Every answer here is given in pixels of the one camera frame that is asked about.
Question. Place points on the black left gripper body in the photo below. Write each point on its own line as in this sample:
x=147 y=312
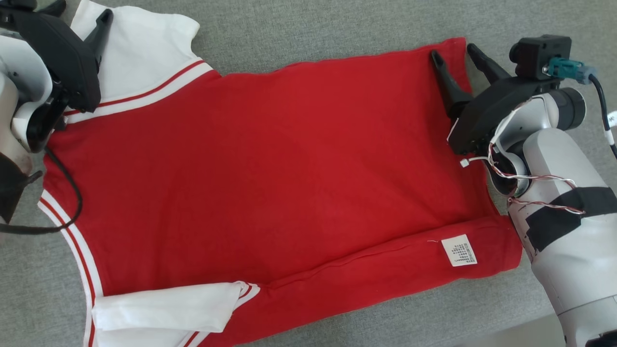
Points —
x=67 y=58

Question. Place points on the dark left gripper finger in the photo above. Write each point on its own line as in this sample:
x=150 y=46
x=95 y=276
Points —
x=53 y=7
x=100 y=33

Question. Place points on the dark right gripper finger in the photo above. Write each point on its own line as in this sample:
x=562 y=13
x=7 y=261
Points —
x=448 y=86
x=489 y=67

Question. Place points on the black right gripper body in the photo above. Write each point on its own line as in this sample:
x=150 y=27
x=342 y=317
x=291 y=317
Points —
x=491 y=111

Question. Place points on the red shirt with white sleeves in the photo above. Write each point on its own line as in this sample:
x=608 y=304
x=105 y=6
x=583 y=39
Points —
x=265 y=168

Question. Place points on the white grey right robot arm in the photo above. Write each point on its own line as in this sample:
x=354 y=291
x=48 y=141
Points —
x=578 y=289

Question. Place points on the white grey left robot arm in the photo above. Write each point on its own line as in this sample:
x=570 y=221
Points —
x=19 y=77

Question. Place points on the black tape band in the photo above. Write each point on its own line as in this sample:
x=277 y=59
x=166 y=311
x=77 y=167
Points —
x=559 y=221

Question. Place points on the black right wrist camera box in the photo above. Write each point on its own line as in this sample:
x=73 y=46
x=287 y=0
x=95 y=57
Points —
x=535 y=55

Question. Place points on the teal right camera connector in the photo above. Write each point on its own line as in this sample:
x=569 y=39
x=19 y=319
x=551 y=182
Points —
x=564 y=67

